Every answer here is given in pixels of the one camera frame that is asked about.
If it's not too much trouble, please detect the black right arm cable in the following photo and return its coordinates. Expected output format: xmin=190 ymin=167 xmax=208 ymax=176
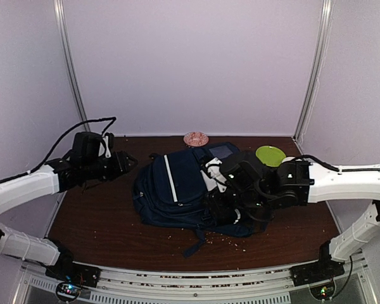
xmin=291 ymin=154 xmax=343 ymax=172

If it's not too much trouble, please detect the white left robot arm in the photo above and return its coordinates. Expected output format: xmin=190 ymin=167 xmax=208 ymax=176
xmin=0 ymin=132 xmax=138 ymax=281

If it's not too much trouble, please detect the red blue patterned bowl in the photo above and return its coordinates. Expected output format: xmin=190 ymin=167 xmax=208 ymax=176
xmin=183 ymin=132 xmax=209 ymax=148

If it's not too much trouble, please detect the white bowl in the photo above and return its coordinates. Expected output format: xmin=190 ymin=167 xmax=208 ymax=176
xmin=281 ymin=156 xmax=296 ymax=164

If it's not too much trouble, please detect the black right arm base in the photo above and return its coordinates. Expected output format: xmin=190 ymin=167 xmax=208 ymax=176
xmin=289 ymin=241 xmax=345 ymax=286

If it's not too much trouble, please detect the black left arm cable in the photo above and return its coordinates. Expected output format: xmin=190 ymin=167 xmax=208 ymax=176
xmin=0 ymin=116 xmax=118 ymax=187

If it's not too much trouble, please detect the left aluminium frame post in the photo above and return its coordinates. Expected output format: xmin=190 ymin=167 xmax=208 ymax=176
xmin=53 ymin=0 xmax=91 ymax=132

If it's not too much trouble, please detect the aluminium front rail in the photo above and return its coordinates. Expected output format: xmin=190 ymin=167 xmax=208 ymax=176
xmin=17 ymin=248 xmax=376 ymax=304

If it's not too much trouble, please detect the green plate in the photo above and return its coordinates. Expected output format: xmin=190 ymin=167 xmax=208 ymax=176
xmin=255 ymin=146 xmax=286 ymax=168

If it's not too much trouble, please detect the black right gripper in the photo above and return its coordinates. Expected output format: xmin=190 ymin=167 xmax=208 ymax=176
xmin=199 ymin=186 xmax=271 ymax=220

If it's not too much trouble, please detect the right aluminium frame post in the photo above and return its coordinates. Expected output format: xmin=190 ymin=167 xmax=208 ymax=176
xmin=294 ymin=0 xmax=334 ymax=145

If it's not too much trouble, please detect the aluminium frame post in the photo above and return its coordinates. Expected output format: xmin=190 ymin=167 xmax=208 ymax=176
xmin=294 ymin=0 xmax=334 ymax=145
xmin=53 ymin=0 xmax=91 ymax=132

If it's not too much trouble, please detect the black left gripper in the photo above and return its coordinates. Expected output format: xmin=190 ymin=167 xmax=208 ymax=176
xmin=82 ymin=148 xmax=141 ymax=182

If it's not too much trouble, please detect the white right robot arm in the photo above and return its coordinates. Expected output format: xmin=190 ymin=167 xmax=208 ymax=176
xmin=201 ymin=151 xmax=380 ymax=280

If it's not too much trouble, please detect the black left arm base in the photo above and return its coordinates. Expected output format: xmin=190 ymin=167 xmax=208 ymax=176
xmin=45 ymin=240 xmax=101 ymax=288

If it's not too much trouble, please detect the navy blue student backpack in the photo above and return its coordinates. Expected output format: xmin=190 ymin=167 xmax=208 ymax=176
xmin=132 ymin=142 xmax=274 ymax=258

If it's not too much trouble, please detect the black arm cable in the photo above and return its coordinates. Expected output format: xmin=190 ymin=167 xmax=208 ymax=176
xmin=0 ymin=116 xmax=118 ymax=187
xmin=291 ymin=154 xmax=343 ymax=172

